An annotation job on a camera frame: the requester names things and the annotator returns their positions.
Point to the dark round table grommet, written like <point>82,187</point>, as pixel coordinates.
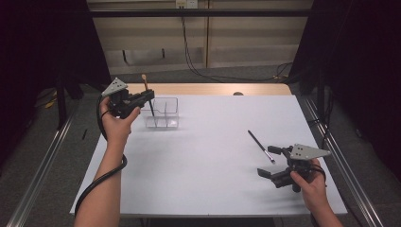
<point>238,93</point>

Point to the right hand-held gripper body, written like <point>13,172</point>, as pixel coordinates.
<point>307,152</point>

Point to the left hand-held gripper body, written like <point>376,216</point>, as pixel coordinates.
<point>115,86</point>

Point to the black curtain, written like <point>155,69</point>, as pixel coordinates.
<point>365,63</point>
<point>38,47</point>

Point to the person's right hand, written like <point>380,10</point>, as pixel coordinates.
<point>312,194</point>

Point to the wooden table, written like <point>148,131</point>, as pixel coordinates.
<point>205,89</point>

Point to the clear plastic organizer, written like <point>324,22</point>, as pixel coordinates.
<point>170,121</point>

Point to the black stand post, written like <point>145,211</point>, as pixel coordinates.
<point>60,101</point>

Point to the aluminium floor rail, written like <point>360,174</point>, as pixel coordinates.
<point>41,167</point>
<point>346,183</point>

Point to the orange-tipped black makeup brush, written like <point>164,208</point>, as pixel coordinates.
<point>145,83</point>

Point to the white wall outlet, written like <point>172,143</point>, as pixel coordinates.
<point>186,3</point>

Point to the person's left hand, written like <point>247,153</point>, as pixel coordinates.
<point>118,129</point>

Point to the silver-ferrule black makeup brush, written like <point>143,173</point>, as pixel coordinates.
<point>258,143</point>

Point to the black horizontal bar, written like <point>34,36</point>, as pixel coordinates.
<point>189,13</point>

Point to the white table board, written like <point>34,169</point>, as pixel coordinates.
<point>205,157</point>

